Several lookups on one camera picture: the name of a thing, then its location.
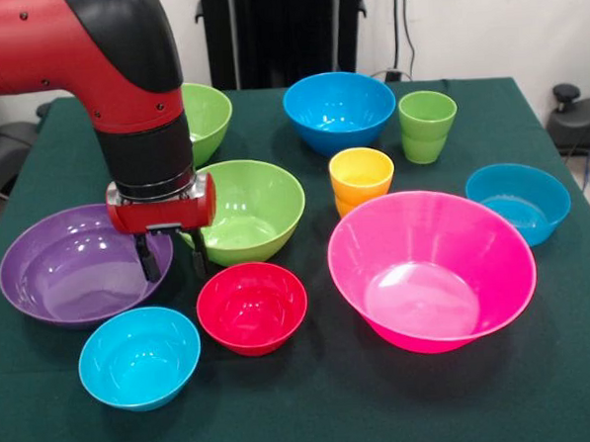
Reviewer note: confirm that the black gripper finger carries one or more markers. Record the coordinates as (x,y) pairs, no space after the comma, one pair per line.
(150,263)
(200,258)

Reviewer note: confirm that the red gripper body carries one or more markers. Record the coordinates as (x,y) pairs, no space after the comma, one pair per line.
(161,215)

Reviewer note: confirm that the green plastic bowl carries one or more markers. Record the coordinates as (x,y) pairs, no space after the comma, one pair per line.
(210,116)
(259,208)

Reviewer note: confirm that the purple plastic bowl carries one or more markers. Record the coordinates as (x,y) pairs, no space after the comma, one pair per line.
(70,277)

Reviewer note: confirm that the small light blue bowl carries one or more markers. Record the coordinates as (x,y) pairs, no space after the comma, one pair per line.
(139,360)

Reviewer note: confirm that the red plastic bowl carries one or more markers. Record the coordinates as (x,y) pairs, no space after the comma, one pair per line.
(252,307)

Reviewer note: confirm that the yellow plastic cup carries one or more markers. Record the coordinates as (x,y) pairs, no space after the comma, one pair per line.
(344,207)
(362,183)

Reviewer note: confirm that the black round knob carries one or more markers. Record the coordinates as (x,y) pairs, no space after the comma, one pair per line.
(44,111)

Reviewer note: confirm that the dark green tablecloth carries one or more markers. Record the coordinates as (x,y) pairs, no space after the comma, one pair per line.
(305,408)

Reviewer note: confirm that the large blue plastic bowl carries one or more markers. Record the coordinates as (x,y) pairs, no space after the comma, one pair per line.
(338,105)

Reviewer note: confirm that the large pink plastic bowl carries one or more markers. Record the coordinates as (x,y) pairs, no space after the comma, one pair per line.
(425,254)

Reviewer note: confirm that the green plastic cup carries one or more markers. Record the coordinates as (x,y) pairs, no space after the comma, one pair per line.
(422,152)
(428,120)

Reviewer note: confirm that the black power plug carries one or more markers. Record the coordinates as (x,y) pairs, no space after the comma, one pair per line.
(391,75)

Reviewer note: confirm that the translucent blue plastic bowl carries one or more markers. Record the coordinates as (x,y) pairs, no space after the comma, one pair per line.
(522,204)

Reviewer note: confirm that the black equipment base with knob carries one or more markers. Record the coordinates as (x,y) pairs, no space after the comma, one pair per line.
(577,122)

